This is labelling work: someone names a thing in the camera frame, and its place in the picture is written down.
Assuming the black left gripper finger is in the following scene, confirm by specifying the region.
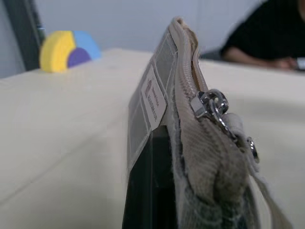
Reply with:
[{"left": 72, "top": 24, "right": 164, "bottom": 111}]
[{"left": 122, "top": 125, "right": 182, "bottom": 229}]

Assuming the grey grid zipper pouch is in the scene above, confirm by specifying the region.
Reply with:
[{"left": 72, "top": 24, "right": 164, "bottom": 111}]
[{"left": 127, "top": 16, "right": 293, "bottom": 229}]

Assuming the person's bare hand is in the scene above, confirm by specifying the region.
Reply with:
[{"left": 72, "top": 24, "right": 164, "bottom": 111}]
[{"left": 271, "top": 56, "right": 300, "bottom": 71}]

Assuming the purple foam half-round block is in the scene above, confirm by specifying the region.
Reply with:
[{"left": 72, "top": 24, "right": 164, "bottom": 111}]
[{"left": 67, "top": 47, "right": 92, "bottom": 69}]

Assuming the blue foam arch block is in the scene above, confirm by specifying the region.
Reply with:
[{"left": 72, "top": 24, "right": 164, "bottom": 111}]
[{"left": 71, "top": 30, "right": 102, "bottom": 61}]

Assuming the person in black shirt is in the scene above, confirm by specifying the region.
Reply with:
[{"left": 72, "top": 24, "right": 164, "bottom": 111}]
[{"left": 220, "top": 0, "right": 305, "bottom": 60}]

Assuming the dark upright frame post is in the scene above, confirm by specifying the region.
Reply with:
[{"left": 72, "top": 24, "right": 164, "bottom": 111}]
[{"left": 4, "top": 0, "right": 46, "bottom": 72}]

